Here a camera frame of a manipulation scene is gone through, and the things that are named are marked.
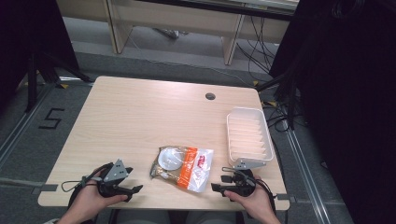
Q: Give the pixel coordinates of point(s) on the black tripod stand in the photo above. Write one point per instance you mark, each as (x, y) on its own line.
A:
(31, 81)

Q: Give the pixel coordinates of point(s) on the black stand legs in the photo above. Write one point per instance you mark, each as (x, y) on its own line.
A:
(291, 93)

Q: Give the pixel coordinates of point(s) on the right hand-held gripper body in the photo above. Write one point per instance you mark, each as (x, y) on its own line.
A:
(244, 183)

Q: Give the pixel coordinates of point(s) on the metal floor rail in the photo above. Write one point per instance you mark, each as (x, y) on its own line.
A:
(306, 177)
(18, 130)

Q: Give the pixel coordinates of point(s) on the clear plastic bag orange label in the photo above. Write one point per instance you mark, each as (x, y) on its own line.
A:
(186, 169)

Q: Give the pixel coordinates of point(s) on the light wooden desk frame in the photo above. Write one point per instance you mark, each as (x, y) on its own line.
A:
(174, 15)

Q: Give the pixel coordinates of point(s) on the white ribbed plastic tray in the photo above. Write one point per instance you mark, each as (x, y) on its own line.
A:
(249, 138)

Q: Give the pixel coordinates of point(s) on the person's left hand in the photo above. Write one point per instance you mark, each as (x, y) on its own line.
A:
(85, 202)

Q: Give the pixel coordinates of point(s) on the person's right hand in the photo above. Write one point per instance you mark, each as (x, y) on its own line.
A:
(257, 203)

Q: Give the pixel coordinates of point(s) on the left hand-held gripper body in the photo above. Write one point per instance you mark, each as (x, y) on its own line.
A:
(114, 174)

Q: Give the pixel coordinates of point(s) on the black curtain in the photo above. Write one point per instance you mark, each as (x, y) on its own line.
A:
(348, 109)
(28, 34)

